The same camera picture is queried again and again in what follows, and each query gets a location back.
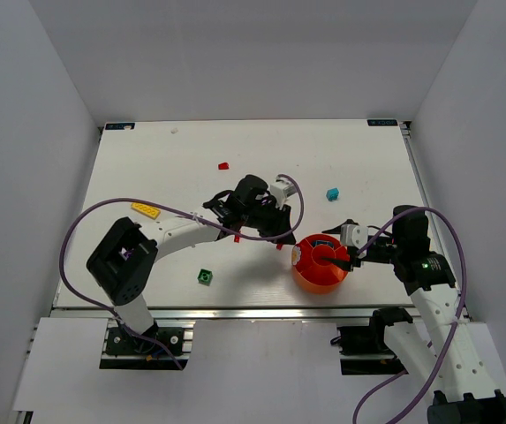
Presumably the red flower-print oval lego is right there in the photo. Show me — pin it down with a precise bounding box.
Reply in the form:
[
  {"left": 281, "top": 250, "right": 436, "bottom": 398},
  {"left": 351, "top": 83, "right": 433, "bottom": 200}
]
[{"left": 291, "top": 246, "right": 302, "bottom": 266}]

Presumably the orange divided round container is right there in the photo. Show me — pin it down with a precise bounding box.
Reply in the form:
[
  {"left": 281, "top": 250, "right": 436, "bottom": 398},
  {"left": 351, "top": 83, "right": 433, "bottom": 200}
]
[{"left": 291, "top": 233, "right": 350, "bottom": 295}]

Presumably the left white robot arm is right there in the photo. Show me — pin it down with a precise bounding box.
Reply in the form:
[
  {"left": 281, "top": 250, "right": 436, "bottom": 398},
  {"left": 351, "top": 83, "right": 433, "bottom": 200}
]
[{"left": 87, "top": 174, "right": 301, "bottom": 339}]

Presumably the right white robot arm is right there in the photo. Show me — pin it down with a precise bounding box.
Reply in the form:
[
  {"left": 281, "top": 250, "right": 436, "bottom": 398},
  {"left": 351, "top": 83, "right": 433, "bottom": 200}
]
[{"left": 331, "top": 205, "right": 506, "bottom": 423}]

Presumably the small cyan lego brick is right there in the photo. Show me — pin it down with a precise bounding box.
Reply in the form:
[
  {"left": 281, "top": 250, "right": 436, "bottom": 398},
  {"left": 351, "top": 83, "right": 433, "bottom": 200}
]
[{"left": 326, "top": 187, "right": 340, "bottom": 201}]

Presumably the green lego brick near front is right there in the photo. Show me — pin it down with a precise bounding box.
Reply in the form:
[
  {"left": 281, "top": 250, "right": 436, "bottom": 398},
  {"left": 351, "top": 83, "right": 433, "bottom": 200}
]
[{"left": 197, "top": 269, "right": 213, "bottom": 286}]

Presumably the yellow long flat lego plate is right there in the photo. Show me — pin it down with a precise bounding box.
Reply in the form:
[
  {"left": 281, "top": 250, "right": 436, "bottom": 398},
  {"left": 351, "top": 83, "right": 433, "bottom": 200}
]
[{"left": 131, "top": 202, "right": 161, "bottom": 220}]

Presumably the blue label sticker right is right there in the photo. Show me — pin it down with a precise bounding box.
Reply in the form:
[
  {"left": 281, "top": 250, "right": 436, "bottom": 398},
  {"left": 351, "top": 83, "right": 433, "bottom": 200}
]
[{"left": 366, "top": 119, "right": 398, "bottom": 127}]

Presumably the blue label sticker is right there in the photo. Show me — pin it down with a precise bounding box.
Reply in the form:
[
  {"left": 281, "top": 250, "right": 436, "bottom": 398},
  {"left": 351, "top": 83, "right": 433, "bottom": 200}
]
[
  {"left": 366, "top": 119, "right": 398, "bottom": 127},
  {"left": 104, "top": 122, "right": 135, "bottom": 131}
]

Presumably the blue label sticker left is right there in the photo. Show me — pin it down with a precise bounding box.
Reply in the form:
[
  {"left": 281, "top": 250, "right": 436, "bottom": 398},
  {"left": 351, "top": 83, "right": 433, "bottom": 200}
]
[{"left": 104, "top": 122, "right": 135, "bottom": 131}]

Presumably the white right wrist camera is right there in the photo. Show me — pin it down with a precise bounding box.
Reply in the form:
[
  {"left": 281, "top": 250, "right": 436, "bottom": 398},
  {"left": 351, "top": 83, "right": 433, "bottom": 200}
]
[{"left": 340, "top": 223, "right": 368, "bottom": 249}]

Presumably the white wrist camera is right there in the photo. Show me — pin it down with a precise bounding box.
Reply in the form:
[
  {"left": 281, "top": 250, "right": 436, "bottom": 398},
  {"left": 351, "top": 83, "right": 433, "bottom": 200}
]
[
  {"left": 340, "top": 223, "right": 368, "bottom": 249},
  {"left": 269, "top": 178, "right": 297, "bottom": 209}
]

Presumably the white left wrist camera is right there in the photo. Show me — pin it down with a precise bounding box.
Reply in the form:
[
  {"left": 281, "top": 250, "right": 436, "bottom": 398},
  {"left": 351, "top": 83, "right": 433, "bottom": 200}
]
[{"left": 269, "top": 178, "right": 297, "bottom": 209}]

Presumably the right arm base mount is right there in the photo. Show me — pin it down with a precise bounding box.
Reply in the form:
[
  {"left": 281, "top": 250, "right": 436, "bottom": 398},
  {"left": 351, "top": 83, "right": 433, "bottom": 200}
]
[{"left": 329, "top": 326, "right": 405, "bottom": 376}]

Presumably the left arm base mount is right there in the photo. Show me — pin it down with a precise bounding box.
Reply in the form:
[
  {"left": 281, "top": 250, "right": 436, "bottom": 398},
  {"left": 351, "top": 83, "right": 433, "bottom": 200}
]
[{"left": 99, "top": 323, "right": 193, "bottom": 371}]

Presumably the aluminium front table rail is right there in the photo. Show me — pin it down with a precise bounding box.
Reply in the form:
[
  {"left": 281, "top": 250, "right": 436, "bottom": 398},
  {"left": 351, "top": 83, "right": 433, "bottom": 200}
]
[{"left": 51, "top": 307, "right": 426, "bottom": 322}]

